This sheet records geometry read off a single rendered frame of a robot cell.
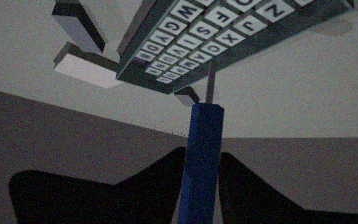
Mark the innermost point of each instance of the blue stylus with grey tip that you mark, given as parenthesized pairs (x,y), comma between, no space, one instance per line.
(202,158)

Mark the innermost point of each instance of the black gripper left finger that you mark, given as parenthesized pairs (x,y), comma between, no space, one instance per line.
(149,197)

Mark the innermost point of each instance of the keyboard with white letter keys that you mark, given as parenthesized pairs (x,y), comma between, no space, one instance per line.
(174,45)

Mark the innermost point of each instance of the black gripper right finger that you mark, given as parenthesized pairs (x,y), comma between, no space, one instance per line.
(247,199)

